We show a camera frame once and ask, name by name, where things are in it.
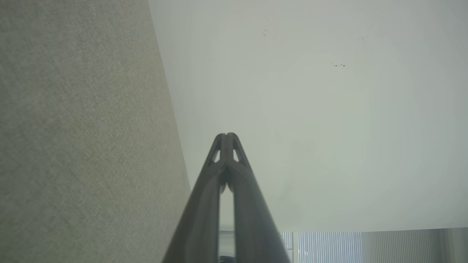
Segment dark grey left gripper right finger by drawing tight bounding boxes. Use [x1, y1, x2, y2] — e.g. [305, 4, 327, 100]
[226, 133, 291, 263]

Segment grey fabric sofa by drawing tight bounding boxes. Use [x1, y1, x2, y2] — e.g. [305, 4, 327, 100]
[0, 0, 191, 263]

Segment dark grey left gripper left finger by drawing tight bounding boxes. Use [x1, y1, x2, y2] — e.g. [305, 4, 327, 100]
[163, 133, 228, 263]

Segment white vertical window blinds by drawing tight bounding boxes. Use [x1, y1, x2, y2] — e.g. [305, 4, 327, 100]
[281, 228, 468, 263]

